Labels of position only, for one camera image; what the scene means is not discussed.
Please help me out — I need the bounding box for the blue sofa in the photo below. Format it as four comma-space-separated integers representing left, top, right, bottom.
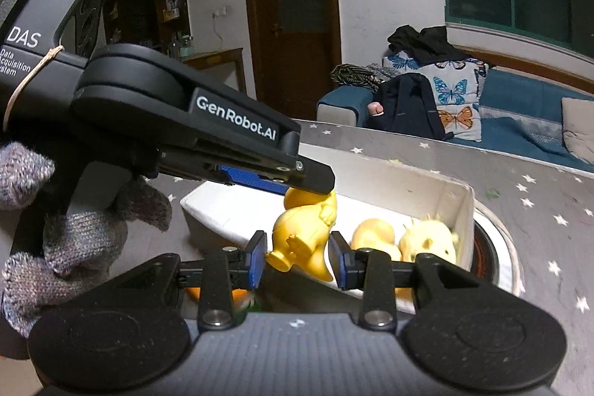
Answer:
317, 66, 594, 167

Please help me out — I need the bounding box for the black clothes pile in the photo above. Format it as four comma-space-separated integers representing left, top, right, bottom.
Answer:
387, 25, 470, 65

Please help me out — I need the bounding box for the brown wooden door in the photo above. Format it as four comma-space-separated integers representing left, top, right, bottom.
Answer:
239, 0, 336, 119

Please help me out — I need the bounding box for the yellow dinosaur toy figure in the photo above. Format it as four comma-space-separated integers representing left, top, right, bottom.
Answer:
265, 187, 339, 284

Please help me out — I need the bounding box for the large butterfly print pillow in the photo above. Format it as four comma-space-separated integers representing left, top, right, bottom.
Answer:
420, 58, 489, 143

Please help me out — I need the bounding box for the dark wooden shelf cabinet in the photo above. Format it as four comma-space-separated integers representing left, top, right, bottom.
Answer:
102, 0, 191, 61

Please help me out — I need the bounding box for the tan rubber band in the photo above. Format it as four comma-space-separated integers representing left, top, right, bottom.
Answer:
3, 45, 65, 132

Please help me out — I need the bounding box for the person's left hand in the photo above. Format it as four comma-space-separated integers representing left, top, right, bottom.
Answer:
0, 141, 172, 337

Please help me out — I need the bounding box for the striped cloth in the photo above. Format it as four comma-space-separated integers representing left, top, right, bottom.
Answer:
330, 63, 401, 93

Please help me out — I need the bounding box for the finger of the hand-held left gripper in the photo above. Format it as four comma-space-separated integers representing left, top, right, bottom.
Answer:
158, 148, 336, 197

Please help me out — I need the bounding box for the round built-in stove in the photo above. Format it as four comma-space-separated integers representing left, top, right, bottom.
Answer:
471, 199, 526, 300

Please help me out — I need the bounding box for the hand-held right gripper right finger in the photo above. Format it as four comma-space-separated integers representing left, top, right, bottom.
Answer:
327, 230, 525, 330

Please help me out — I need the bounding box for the white rectangular container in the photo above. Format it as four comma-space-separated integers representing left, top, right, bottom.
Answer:
180, 148, 477, 316

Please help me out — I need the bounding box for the beige cushion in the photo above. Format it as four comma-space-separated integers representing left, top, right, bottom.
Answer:
560, 96, 594, 165

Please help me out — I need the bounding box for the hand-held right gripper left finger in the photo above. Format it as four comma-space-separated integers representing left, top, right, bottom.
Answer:
60, 231, 269, 331

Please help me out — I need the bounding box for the black backpack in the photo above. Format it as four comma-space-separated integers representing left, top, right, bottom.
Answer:
369, 72, 454, 141

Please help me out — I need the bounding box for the round yellow toy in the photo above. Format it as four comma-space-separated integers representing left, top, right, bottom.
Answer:
350, 217, 402, 263

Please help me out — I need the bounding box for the wooden side table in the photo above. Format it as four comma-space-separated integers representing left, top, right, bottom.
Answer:
183, 48, 246, 93

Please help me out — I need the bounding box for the grey star-print tablecloth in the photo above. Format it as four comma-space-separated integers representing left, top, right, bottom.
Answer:
158, 120, 594, 396

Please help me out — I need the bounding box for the orange toy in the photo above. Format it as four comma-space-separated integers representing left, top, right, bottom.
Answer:
186, 285, 254, 310

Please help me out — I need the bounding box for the pale yellow spiky toy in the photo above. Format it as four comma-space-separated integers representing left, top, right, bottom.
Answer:
399, 213, 463, 266

